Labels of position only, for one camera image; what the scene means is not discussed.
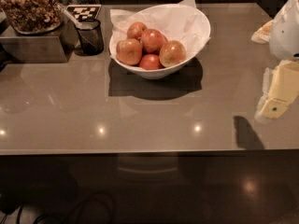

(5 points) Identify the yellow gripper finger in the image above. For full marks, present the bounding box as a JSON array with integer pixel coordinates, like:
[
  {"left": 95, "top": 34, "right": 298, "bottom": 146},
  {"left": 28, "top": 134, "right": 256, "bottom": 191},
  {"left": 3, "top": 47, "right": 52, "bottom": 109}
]
[
  {"left": 255, "top": 60, "right": 299, "bottom": 121},
  {"left": 251, "top": 21, "right": 273, "bottom": 44}
]

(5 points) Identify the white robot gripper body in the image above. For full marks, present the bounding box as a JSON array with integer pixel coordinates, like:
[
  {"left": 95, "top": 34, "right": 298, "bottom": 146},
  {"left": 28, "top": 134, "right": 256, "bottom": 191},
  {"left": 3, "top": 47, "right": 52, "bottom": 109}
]
[{"left": 269, "top": 0, "right": 299, "bottom": 60}]

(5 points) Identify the red-yellow apple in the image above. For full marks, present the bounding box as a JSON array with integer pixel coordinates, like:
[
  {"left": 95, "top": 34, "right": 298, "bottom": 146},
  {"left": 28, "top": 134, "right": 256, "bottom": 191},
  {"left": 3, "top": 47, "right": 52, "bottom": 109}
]
[{"left": 159, "top": 40, "right": 186, "bottom": 67}]

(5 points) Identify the white paper bowl liner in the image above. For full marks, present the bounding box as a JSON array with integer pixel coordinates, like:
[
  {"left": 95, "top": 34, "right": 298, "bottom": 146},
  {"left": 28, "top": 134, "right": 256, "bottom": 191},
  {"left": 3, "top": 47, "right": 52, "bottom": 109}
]
[{"left": 109, "top": 0, "right": 212, "bottom": 63}]

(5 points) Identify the white ceramic bowl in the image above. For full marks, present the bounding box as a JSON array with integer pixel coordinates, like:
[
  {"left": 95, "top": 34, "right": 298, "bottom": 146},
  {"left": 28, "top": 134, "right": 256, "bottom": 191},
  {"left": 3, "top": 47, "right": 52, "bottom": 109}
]
[{"left": 108, "top": 4, "right": 212, "bottom": 80}]

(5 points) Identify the red apple centre top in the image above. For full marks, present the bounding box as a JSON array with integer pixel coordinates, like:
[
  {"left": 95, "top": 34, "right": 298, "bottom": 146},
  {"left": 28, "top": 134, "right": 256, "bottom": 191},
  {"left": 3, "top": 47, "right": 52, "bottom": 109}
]
[{"left": 141, "top": 29, "right": 167, "bottom": 53}]

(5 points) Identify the red apple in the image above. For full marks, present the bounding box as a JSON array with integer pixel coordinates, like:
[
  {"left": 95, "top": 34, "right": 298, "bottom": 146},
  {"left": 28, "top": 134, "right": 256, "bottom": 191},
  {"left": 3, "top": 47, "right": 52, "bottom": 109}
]
[
  {"left": 139, "top": 54, "right": 163, "bottom": 70},
  {"left": 127, "top": 21, "right": 148, "bottom": 40},
  {"left": 141, "top": 29, "right": 167, "bottom": 53},
  {"left": 116, "top": 38, "right": 142, "bottom": 65}
]

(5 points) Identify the red apple front centre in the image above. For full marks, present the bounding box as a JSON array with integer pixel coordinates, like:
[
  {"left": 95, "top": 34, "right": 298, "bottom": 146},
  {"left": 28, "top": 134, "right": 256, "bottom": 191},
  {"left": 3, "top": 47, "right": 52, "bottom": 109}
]
[{"left": 139, "top": 54, "right": 163, "bottom": 70}]

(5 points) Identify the red apple back left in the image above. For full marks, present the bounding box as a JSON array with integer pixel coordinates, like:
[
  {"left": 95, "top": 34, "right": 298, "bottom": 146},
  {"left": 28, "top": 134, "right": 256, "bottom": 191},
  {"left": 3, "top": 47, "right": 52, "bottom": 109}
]
[{"left": 127, "top": 21, "right": 148, "bottom": 40}]

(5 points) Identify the red apple front left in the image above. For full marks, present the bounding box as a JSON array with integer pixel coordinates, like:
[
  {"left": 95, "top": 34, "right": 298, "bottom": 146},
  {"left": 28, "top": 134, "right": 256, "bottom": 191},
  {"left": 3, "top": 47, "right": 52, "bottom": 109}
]
[{"left": 116, "top": 38, "right": 142, "bottom": 65}]

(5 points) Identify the black mesh pen cup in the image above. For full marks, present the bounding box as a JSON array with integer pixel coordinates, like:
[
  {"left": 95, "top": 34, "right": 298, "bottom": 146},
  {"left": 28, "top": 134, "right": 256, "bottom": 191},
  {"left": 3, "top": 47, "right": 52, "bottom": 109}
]
[{"left": 76, "top": 19, "right": 104, "bottom": 55}]

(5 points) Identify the black white fiducial marker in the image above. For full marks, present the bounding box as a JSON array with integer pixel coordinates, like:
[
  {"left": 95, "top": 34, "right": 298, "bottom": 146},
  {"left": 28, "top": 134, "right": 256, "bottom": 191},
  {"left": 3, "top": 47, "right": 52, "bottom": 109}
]
[{"left": 66, "top": 5, "right": 102, "bottom": 21}]

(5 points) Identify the white pen in cup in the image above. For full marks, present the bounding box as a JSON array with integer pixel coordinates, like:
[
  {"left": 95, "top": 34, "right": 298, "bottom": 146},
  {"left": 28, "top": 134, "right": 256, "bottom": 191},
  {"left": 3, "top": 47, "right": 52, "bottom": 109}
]
[{"left": 57, "top": 3, "right": 82, "bottom": 29}]

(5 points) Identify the grey metal box stand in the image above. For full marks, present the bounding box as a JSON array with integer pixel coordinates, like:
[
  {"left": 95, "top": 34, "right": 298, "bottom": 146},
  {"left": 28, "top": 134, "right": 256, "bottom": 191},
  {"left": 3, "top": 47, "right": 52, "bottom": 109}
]
[{"left": 0, "top": 18, "right": 78, "bottom": 63}]

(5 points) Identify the glass jar of nuts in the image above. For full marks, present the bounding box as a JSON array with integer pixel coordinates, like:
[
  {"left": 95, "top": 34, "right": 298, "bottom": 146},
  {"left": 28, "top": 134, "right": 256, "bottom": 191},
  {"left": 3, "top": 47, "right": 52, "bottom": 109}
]
[{"left": 0, "top": 0, "right": 63, "bottom": 35}]

